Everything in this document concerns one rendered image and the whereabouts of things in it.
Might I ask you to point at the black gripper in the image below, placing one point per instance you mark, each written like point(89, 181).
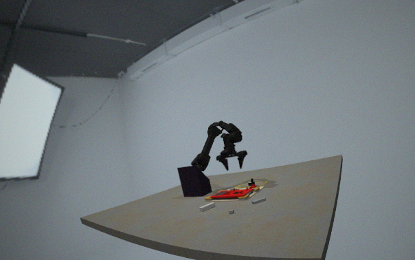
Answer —
point(240, 154)

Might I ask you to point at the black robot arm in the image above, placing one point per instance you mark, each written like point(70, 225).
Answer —
point(233, 136)

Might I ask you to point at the white rectangular block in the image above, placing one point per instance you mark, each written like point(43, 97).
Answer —
point(207, 206)

